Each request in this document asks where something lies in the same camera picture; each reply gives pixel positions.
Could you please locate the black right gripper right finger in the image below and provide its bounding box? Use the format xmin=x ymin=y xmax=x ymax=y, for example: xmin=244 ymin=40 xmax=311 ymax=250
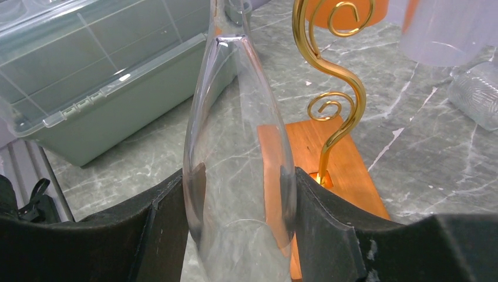
xmin=295 ymin=168 xmax=497 ymax=281

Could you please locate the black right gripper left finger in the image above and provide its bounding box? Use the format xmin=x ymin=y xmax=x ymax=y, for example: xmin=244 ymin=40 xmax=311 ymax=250
xmin=1 ymin=171 xmax=188 ymax=281

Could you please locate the gold wire glass rack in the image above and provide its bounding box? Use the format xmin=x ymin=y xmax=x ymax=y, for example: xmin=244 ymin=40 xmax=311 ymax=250
xmin=257 ymin=0 xmax=392 ymax=282

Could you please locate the clear pink tinted glass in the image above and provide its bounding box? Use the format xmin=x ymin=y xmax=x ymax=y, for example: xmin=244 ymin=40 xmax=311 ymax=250
xmin=183 ymin=1 xmax=297 ymax=281

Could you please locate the clear plastic storage box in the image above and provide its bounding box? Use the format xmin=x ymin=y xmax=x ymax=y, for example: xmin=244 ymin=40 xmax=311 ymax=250
xmin=0 ymin=0 xmax=254 ymax=168

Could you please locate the orange plastic goblet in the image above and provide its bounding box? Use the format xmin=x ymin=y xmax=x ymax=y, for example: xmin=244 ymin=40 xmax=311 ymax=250
xmin=314 ymin=0 xmax=389 ymax=31

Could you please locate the clear wine glass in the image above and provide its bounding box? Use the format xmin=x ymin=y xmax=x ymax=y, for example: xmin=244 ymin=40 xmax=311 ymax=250
xmin=399 ymin=1 xmax=497 ymax=67

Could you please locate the clear small glass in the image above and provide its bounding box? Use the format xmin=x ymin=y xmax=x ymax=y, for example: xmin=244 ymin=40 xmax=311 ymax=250
xmin=447 ymin=61 xmax=497 ymax=132

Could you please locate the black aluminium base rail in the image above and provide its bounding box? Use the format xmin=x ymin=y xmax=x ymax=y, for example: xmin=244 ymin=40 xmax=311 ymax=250
xmin=1 ymin=139 xmax=75 ymax=222

